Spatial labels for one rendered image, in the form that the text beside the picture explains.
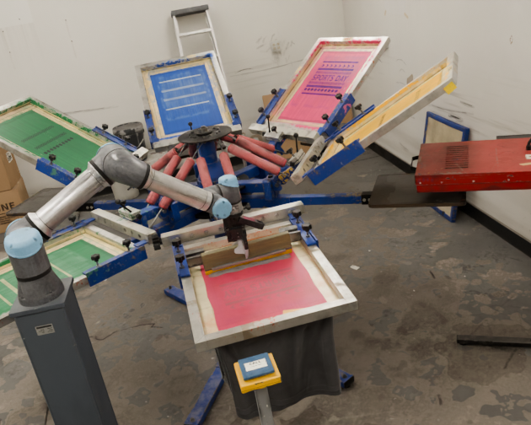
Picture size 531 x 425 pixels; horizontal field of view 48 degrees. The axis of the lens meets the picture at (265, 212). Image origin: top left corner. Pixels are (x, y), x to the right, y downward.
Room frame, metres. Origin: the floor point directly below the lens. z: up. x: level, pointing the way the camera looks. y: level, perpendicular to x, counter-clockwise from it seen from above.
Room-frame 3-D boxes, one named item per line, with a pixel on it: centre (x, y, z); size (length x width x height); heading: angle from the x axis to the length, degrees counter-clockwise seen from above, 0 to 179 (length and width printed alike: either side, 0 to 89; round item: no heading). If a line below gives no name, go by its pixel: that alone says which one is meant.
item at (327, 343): (1.84, 0.04, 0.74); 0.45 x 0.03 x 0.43; 99
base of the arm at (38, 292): (1.84, 0.81, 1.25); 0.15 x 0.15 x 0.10
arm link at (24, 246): (1.84, 0.81, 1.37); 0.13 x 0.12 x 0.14; 22
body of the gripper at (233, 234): (2.26, 0.13, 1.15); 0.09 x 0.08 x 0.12; 99
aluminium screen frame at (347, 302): (2.13, 0.08, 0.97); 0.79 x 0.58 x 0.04; 9
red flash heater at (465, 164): (2.67, -1.07, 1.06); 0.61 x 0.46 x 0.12; 69
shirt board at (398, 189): (2.94, -0.37, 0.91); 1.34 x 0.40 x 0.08; 69
